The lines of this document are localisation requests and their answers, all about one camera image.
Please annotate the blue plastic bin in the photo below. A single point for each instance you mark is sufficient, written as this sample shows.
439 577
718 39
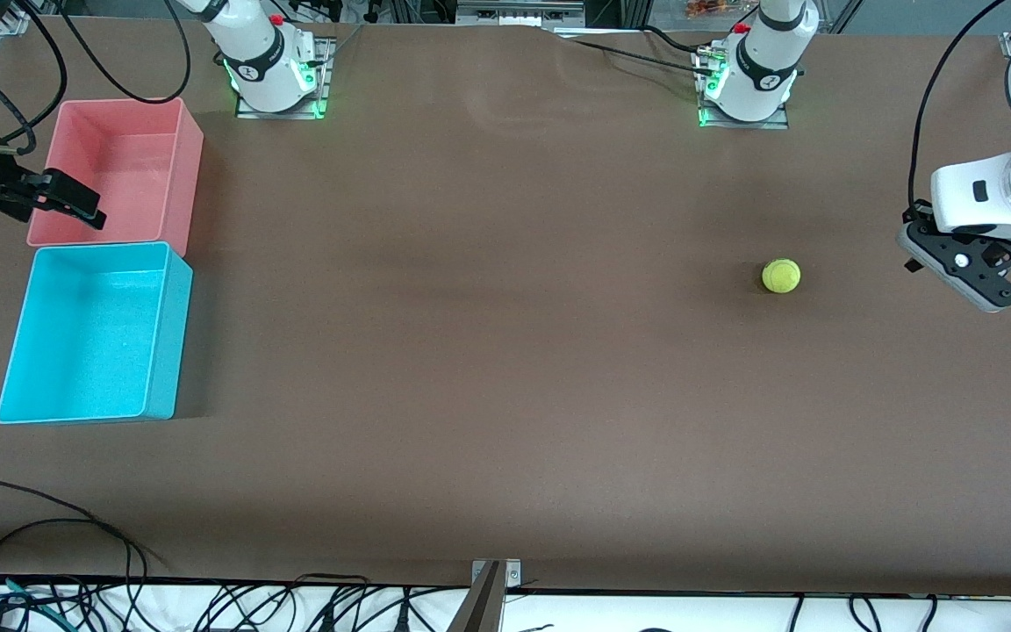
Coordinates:
93 333

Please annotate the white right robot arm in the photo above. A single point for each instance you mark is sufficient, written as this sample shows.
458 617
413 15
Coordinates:
260 53

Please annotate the silver metal bracket plate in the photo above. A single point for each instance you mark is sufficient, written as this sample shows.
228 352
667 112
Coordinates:
512 575

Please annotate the pink plastic bin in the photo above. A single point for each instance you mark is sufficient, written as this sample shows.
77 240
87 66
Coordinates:
128 167

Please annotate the yellow-green tennis ball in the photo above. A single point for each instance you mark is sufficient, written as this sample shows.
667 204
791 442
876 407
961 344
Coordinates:
781 276

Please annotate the grey metal bar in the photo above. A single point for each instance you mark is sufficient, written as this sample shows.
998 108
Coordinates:
479 610

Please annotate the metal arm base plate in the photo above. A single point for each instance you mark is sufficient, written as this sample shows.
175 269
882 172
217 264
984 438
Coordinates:
747 125
282 115

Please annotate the aluminium frame profile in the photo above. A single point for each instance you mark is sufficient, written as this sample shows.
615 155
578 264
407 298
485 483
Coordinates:
519 10

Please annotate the orange background item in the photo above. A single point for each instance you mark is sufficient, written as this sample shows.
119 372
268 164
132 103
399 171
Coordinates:
709 9

